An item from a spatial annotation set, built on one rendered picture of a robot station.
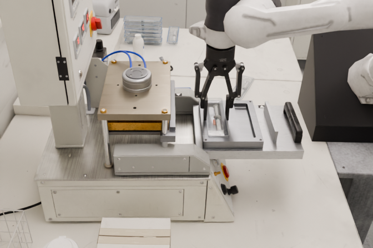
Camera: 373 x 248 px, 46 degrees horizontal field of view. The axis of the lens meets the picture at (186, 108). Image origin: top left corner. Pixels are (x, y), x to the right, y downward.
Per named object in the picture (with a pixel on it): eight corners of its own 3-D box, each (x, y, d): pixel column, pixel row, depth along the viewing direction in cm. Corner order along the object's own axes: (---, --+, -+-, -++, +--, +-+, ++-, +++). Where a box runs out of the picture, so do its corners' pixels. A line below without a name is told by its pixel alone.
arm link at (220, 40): (242, 31, 105) (240, 51, 109) (235, 10, 116) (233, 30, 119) (190, 31, 105) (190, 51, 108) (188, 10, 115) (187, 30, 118)
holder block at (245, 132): (202, 148, 119) (202, 141, 117) (198, 106, 135) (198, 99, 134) (262, 148, 120) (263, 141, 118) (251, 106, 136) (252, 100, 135)
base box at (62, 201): (45, 224, 124) (35, 180, 114) (70, 140, 155) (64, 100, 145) (234, 222, 126) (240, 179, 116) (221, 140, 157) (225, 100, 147)
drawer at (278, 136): (195, 161, 120) (196, 139, 116) (192, 115, 138) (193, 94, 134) (302, 161, 121) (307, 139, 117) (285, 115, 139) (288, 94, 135)
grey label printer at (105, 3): (63, 31, 216) (59, -1, 206) (77, 16, 232) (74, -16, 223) (112, 36, 214) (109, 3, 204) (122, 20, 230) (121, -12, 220)
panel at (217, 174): (233, 216, 127) (210, 173, 118) (223, 149, 152) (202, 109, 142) (240, 214, 127) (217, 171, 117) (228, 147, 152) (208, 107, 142)
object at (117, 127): (103, 135, 115) (100, 105, 109) (112, 89, 133) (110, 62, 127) (169, 135, 115) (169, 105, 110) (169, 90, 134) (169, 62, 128)
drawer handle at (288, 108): (294, 142, 122) (296, 131, 120) (282, 111, 134) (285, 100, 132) (301, 142, 122) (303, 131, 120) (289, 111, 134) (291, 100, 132)
